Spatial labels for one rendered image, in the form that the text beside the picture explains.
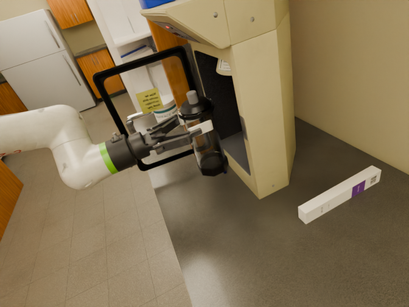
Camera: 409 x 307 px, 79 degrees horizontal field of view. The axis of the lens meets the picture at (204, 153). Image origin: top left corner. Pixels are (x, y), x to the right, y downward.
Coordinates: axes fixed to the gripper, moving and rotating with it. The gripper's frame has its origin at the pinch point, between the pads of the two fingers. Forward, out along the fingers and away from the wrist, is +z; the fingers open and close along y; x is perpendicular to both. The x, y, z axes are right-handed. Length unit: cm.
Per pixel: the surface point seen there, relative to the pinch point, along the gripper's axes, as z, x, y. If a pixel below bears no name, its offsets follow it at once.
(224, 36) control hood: 7.1, -22.5, -13.8
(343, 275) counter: 12, 27, -43
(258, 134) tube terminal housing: 11.7, 3.3, -13.9
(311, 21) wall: 51, -13, 12
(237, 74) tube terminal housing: 8.5, -14.2, -13.9
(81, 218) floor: -105, 122, 143
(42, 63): -135, 17, 474
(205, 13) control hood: 4.1, -27.7, -13.9
